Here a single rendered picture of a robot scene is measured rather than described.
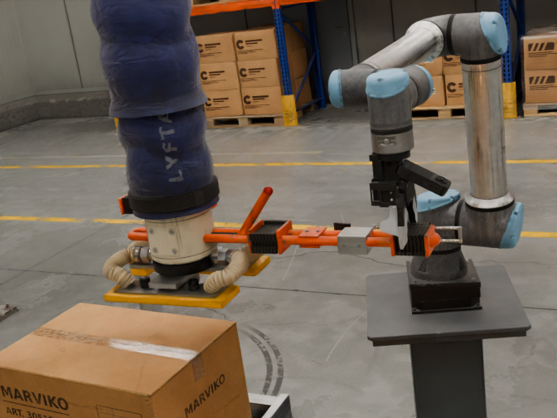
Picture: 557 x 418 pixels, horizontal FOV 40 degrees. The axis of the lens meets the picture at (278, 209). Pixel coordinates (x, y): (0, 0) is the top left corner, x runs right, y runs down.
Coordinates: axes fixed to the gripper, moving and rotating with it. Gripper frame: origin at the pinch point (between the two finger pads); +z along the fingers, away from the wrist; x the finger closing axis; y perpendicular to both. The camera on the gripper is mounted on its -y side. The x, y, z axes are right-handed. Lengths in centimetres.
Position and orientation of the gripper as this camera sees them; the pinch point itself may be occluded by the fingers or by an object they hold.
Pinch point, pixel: (410, 237)
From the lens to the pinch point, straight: 171.5
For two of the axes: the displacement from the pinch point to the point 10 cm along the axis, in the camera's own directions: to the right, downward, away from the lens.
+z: 1.3, 9.5, 2.9
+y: -9.1, -0.1, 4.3
